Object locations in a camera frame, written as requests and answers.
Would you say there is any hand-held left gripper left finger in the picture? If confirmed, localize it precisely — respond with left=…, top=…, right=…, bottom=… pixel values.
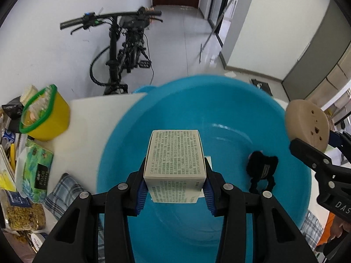
left=33, top=156, right=149, bottom=263

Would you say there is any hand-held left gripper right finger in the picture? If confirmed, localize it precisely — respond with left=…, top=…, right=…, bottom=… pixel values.
left=203, top=156, right=319, bottom=263

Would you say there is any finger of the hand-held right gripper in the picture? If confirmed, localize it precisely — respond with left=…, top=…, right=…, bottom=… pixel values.
left=289, top=138, right=351, bottom=217
left=329, top=130, right=351, bottom=159

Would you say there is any round beige wooden brush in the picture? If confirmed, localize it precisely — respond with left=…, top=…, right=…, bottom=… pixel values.
left=285, top=99, right=330, bottom=152

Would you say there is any beige printed carton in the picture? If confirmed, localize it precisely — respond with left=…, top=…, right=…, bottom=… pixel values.
left=143, top=130, right=213, bottom=204

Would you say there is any blue plastic basin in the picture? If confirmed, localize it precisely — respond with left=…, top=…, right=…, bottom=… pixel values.
left=96, top=75, right=312, bottom=263

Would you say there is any white desktop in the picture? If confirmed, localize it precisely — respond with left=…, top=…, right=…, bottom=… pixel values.
left=47, top=92, right=343, bottom=217

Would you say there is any person's right hand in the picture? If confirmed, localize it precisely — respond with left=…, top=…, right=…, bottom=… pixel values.
left=330, top=215, right=351, bottom=242

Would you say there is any orange fabric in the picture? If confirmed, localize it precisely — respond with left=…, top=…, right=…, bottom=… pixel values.
left=318, top=213, right=336, bottom=248

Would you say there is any blue plaid shirt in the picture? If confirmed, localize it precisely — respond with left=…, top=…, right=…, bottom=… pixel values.
left=44, top=172, right=324, bottom=263

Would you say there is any grey beige refrigerator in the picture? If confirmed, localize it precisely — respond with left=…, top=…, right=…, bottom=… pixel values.
left=282, top=0, right=351, bottom=102

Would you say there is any black floor mat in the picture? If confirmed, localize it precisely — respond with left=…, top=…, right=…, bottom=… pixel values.
left=250, top=78, right=274, bottom=97

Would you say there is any white round tub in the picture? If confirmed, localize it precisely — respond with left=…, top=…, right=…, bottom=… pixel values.
left=30, top=232, right=48, bottom=252

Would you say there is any green tissue pack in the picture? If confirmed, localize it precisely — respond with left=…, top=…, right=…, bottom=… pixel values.
left=15, top=138, right=54, bottom=203

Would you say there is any yellow container with green rim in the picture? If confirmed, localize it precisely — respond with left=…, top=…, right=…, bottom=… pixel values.
left=19, top=84, right=70, bottom=141

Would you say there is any clear jar with black lid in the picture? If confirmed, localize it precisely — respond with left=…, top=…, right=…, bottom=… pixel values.
left=4, top=190, right=47, bottom=231

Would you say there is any black framed sliding glass door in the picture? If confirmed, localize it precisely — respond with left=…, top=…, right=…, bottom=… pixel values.
left=207, top=0, right=239, bottom=70

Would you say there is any cream coloured small jar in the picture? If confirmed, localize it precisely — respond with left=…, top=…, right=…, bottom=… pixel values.
left=20, top=85, right=39, bottom=106

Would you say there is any black electric bicycle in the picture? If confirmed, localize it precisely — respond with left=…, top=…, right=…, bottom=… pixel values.
left=60, top=5, right=163, bottom=96

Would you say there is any black foil package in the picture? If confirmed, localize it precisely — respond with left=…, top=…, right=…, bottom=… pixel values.
left=1, top=96, right=24, bottom=119

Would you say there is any grey mop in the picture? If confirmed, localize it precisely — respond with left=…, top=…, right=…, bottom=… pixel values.
left=200, top=0, right=249, bottom=64

